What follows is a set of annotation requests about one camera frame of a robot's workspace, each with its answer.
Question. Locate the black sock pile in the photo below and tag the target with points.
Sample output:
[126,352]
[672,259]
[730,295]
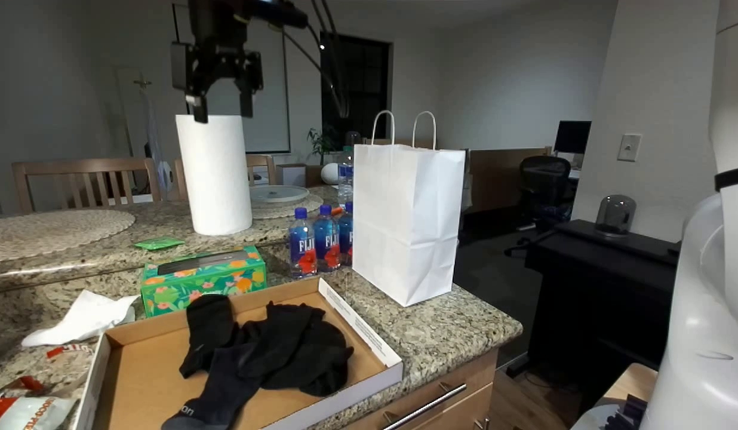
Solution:
[294,347]

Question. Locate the green tissue box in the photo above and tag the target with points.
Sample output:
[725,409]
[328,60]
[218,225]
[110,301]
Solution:
[172,285]

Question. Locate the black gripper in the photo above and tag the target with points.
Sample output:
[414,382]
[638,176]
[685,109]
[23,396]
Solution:
[217,53]

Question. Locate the drawer handle metal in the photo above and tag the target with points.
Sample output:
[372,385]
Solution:
[451,393]

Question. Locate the water bottle pack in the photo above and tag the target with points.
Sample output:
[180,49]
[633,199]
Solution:
[316,241]

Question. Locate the red white snack bag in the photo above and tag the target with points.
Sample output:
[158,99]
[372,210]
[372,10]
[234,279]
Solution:
[29,404]

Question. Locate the white crumpled napkin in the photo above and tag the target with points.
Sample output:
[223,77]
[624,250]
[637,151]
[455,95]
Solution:
[88,315]

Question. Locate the white projector screen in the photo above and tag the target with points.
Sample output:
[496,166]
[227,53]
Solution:
[268,126]

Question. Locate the computer monitor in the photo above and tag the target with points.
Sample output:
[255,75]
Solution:
[571,136]

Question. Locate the wall light switch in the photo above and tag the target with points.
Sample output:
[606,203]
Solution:
[629,146]

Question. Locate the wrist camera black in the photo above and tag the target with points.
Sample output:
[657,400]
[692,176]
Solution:
[281,13]

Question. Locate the cardboard tray box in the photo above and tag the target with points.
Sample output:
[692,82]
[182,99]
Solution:
[137,385]

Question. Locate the black cabinet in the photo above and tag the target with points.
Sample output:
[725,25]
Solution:
[603,303]

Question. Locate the wooden chair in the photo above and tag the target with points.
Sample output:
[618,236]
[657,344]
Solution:
[88,181]

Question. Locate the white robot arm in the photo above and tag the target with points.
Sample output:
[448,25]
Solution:
[699,377]

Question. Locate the black office chair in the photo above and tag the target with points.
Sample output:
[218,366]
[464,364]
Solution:
[545,188]

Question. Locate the white paper towel roll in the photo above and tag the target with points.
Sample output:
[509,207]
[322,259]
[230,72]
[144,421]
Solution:
[213,158]

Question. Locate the black sock long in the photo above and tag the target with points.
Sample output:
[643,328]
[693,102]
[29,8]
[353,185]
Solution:
[213,347]

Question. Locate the white paper bag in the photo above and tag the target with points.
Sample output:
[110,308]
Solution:
[408,210]

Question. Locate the white plate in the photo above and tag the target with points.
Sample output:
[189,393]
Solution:
[277,193]

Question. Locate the round woven placemat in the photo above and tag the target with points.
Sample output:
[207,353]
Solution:
[61,230]

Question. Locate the green small packet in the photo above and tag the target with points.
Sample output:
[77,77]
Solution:
[156,244]

